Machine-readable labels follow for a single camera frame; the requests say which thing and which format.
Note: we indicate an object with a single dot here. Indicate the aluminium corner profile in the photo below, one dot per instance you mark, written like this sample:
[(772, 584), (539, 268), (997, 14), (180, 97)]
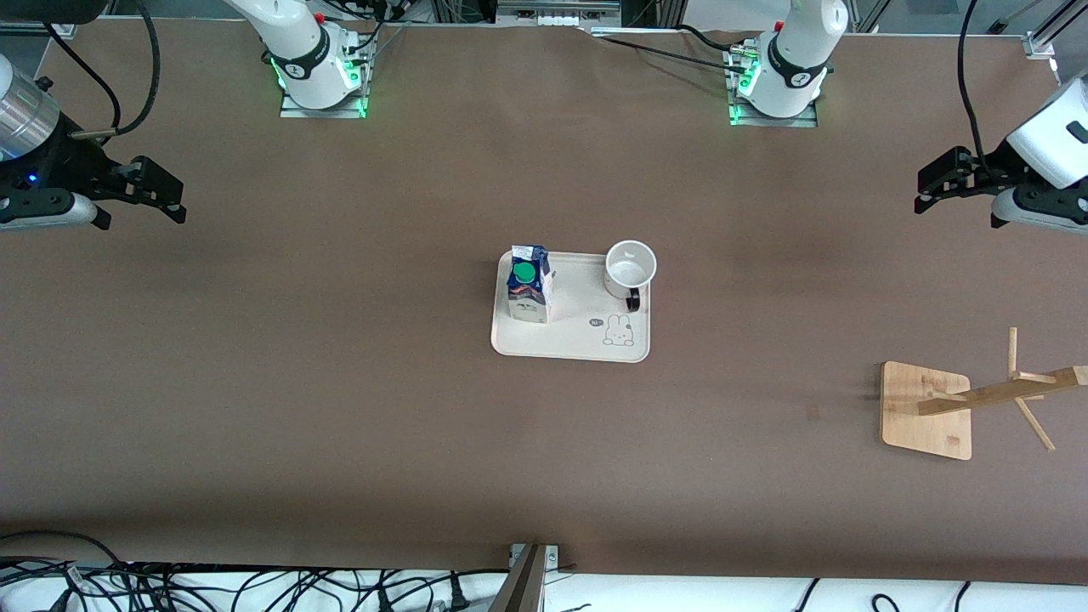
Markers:
[(1039, 42)]

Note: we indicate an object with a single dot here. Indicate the white smiley face cup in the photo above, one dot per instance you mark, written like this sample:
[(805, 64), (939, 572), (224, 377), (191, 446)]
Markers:
[(629, 272)]

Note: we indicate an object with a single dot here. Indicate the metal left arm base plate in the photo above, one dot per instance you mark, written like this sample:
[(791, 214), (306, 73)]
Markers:
[(799, 122)]

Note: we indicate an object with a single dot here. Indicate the blue white milk carton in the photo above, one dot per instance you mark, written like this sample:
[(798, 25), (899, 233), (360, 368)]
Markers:
[(531, 297)]

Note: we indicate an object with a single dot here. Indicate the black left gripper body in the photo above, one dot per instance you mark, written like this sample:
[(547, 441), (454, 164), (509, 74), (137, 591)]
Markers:
[(993, 171)]

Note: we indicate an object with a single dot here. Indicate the aluminium profile bar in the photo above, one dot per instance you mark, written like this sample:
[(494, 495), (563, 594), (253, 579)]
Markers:
[(523, 586)]

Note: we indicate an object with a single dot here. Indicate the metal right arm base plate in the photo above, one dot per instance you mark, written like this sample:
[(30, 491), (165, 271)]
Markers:
[(323, 113)]

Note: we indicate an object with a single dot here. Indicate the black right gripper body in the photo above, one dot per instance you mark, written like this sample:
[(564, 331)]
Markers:
[(66, 167)]

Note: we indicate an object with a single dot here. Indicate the cream rabbit print tray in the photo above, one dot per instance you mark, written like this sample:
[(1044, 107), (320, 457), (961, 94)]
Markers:
[(578, 340)]

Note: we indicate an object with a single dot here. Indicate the silver metal bracket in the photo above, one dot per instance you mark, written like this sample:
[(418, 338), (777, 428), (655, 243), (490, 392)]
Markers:
[(552, 557)]

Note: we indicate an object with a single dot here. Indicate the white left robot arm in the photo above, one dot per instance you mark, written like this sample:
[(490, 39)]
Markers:
[(795, 59)]

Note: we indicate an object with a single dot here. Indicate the wooden cup stand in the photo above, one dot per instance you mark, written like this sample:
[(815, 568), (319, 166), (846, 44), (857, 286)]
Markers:
[(922, 425)]

